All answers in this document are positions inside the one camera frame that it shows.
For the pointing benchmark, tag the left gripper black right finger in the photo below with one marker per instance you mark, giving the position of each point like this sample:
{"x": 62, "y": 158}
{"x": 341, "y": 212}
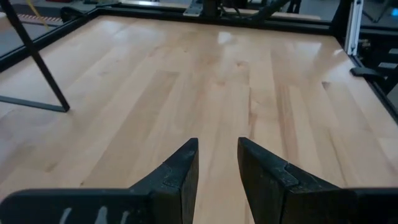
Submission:
{"x": 280, "y": 193}

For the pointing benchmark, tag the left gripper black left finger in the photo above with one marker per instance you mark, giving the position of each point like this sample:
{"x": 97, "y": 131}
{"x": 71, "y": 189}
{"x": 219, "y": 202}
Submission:
{"x": 168, "y": 193}

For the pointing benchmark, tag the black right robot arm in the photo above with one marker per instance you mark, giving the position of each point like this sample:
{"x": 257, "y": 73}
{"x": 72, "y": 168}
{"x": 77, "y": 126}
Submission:
{"x": 211, "y": 6}

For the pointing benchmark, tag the black table edge clamp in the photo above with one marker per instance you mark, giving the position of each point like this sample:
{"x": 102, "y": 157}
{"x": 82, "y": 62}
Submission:
{"x": 365, "y": 72}

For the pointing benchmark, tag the red white striped tape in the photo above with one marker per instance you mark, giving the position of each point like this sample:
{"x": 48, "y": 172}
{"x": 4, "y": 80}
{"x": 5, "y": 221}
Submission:
{"x": 40, "y": 19}

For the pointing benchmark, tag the aluminium frame post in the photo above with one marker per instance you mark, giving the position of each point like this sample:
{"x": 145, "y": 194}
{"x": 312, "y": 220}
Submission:
{"x": 354, "y": 28}

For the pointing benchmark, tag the grey metal base plate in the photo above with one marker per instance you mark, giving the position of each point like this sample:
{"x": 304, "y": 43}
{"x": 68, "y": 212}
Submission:
{"x": 193, "y": 7}

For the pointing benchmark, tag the black metal shelf leg frame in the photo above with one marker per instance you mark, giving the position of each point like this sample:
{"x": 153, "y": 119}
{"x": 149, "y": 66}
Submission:
{"x": 37, "y": 59}

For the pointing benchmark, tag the black rounded bracket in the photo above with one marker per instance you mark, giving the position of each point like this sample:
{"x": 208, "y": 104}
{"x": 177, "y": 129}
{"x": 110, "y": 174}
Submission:
{"x": 70, "y": 14}

